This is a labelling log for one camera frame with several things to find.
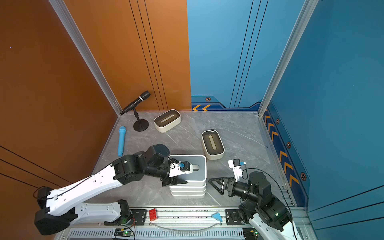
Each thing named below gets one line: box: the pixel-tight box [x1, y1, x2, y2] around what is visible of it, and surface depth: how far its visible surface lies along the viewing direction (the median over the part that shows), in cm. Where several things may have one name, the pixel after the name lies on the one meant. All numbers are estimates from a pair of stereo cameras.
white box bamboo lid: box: [171, 191, 206, 196], surface depth 77 cm
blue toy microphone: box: [118, 126, 127, 157], surface depth 101 cm
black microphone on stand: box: [120, 90, 151, 132], surface depth 97 cm
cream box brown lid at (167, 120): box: [153, 109, 182, 133], surface depth 111 cm
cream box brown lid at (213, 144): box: [201, 129, 225, 161], surface depth 97 cm
